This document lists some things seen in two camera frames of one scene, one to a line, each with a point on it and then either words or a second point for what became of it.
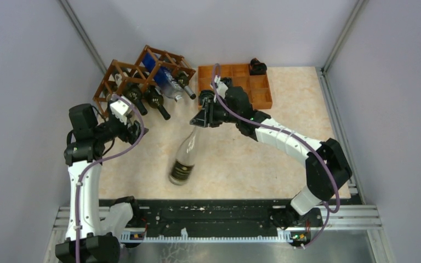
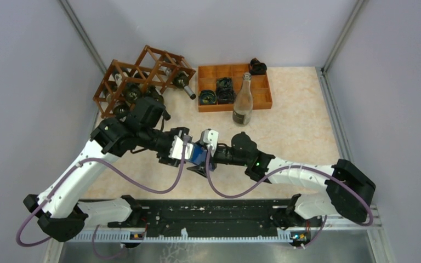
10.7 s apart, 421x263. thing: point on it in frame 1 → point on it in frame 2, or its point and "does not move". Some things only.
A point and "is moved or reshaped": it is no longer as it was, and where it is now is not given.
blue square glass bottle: (168, 84) → (199, 154)
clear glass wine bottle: (183, 165) is moved or reshaped
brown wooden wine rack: (153, 68) does not move
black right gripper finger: (201, 119) → (200, 169)
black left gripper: (134, 130) → (165, 149)
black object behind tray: (257, 68) does not move
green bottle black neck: (154, 99) does not move
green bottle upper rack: (182, 79) does not move
